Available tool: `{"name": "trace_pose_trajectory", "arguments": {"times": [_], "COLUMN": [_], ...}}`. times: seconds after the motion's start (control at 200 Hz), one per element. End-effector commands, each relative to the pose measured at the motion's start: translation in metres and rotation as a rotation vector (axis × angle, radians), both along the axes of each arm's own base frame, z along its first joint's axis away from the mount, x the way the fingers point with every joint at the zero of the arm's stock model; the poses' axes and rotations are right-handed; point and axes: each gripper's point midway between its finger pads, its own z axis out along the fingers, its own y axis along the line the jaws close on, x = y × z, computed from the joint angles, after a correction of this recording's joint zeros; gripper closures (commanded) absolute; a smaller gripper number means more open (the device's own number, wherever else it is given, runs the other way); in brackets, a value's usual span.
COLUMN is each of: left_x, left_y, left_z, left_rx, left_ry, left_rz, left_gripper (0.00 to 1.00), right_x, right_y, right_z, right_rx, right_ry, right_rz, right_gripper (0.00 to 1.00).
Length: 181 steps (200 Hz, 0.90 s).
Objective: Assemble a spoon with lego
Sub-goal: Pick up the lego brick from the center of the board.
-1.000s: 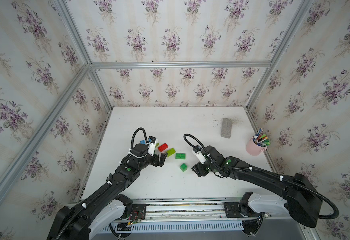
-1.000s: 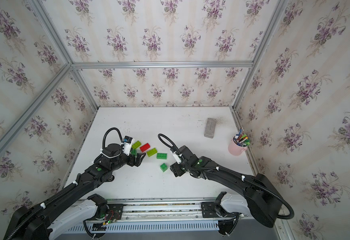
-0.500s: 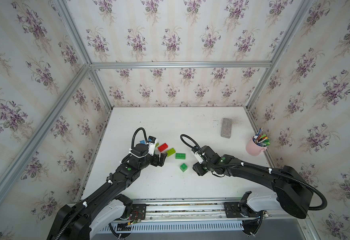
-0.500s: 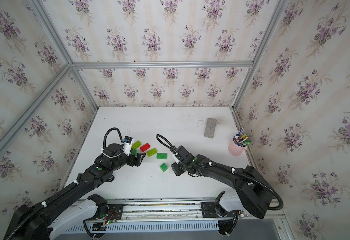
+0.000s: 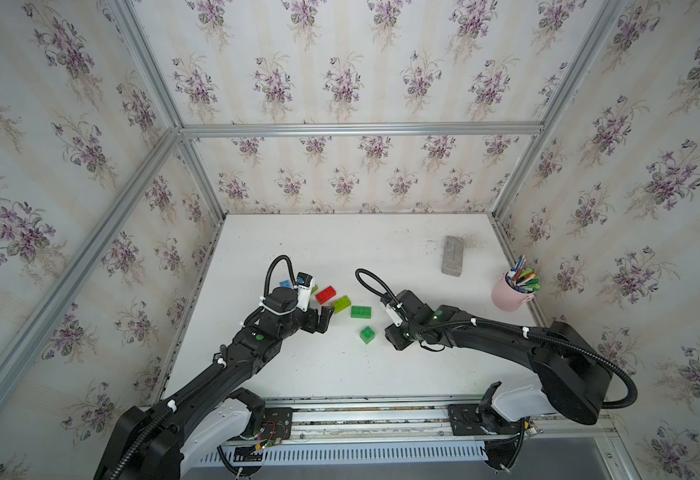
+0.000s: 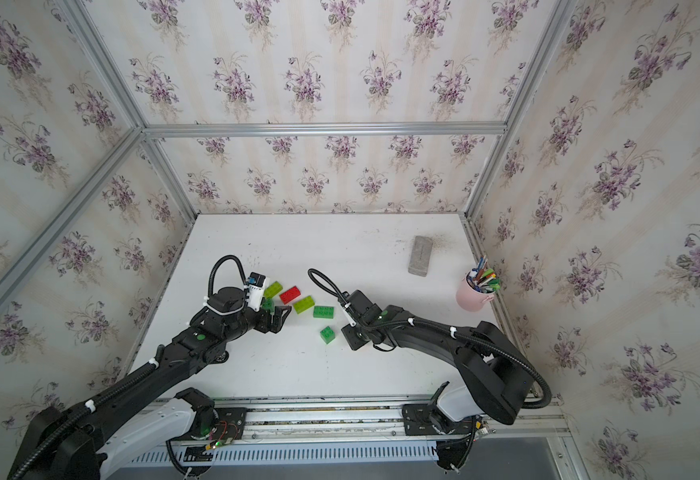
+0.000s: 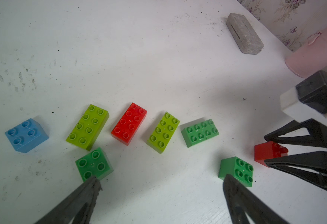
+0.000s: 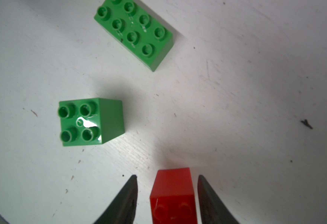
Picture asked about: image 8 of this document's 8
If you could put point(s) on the green long lego brick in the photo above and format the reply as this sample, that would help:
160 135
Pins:
138 31

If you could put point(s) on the red square lego brick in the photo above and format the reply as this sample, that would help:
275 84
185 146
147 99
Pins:
172 198

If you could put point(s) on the green square lego brick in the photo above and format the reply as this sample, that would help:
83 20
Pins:
90 121

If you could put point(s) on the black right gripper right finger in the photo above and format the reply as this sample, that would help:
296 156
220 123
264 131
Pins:
212 209

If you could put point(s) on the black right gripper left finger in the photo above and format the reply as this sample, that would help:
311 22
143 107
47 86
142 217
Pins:
122 209

